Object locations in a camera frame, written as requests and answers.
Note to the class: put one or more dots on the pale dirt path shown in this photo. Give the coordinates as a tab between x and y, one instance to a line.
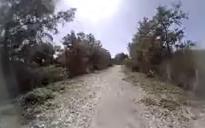
115	100

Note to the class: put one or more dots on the row of trees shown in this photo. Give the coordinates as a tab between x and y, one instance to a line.
166	46
33	50

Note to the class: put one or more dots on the grass verge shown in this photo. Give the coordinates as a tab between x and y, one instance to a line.
40	95
163	95

